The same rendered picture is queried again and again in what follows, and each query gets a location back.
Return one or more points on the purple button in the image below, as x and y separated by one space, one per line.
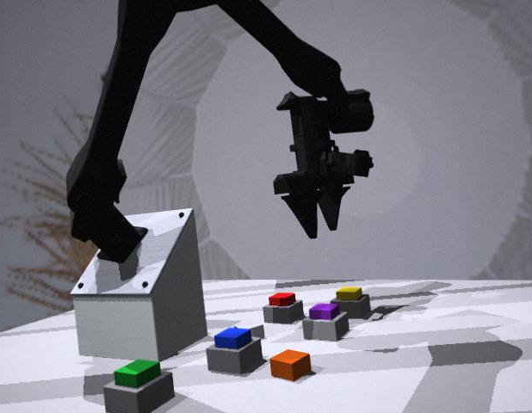
325 323

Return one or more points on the yellow button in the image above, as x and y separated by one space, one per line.
353 301

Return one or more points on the red button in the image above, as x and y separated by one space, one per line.
283 308

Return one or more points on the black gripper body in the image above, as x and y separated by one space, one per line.
307 179

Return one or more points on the orange block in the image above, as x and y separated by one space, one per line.
290 364

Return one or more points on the green button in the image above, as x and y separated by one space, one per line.
138 387

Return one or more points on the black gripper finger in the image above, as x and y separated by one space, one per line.
329 204
305 209

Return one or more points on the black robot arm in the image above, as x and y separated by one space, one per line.
96 176

